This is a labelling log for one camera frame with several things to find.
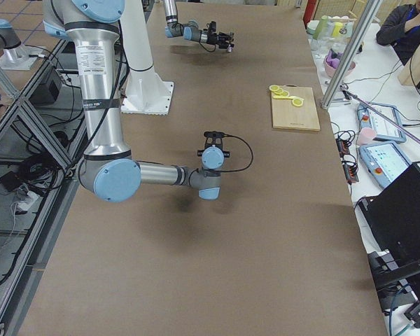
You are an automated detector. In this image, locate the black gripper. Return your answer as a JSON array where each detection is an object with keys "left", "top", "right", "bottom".
[
  {"left": 204, "top": 131, "right": 225, "bottom": 150},
  {"left": 206, "top": 21, "right": 235, "bottom": 49}
]

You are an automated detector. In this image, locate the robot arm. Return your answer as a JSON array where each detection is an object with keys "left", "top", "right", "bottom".
[
  {"left": 163, "top": 0, "right": 235, "bottom": 53},
  {"left": 43, "top": 1, "right": 228, "bottom": 202}
]

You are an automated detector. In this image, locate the green plastic cup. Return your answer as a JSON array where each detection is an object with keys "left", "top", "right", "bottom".
[{"left": 312, "top": 15, "right": 330, "bottom": 41}]

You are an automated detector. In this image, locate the bamboo cutting board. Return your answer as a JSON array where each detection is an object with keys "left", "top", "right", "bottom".
[{"left": 269, "top": 85, "right": 321, "bottom": 132}]

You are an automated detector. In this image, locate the pink bowl with cloths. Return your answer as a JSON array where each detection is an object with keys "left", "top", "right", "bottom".
[{"left": 323, "top": 49, "right": 343, "bottom": 78}]

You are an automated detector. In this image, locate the reacher grabber stick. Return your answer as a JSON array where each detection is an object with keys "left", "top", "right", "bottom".
[{"left": 339, "top": 85, "right": 420, "bottom": 145}]

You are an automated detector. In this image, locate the teach pendant tablet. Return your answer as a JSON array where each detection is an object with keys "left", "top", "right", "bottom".
[
  {"left": 359, "top": 141, "right": 412, "bottom": 188},
  {"left": 356, "top": 103, "right": 407, "bottom": 144}
]

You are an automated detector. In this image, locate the seated person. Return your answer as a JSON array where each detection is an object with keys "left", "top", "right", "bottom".
[{"left": 376, "top": 1, "right": 420, "bottom": 65}]

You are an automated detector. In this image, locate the black monitor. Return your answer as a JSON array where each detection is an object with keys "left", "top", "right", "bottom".
[{"left": 360, "top": 163, "right": 420, "bottom": 301}]

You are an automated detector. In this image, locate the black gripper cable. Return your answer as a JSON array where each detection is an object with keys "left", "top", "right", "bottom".
[
  {"left": 216, "top": 133, "right": 255, "bottom": 173},
  {"left": 198, "top": 34, "right": 221, "bottom": 53}
]

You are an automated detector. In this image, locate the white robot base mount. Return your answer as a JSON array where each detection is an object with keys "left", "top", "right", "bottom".
[{"left": 120, "top": 1, "right": 174, "bottom": 116}]

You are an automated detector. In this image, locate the lemon slice near handle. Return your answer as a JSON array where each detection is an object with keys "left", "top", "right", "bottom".
[{"left": 291, "top": 97, "right": 304, "bottom": 107}]

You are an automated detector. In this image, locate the aluminium frame post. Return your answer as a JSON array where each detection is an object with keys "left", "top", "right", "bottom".
[{"left": 321, "top": 0, "right": 382, "bottom": 110}]

